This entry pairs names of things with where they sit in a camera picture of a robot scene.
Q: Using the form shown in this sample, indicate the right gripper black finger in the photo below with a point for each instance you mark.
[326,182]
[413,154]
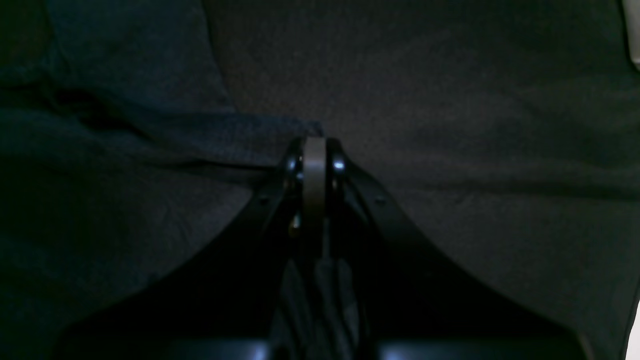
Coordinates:
[314,169]

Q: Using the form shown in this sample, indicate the black table cloth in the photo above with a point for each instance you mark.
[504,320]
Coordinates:
[508,130]

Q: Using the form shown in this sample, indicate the dark grey T-shirt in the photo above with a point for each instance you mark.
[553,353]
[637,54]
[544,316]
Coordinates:
[121,155]

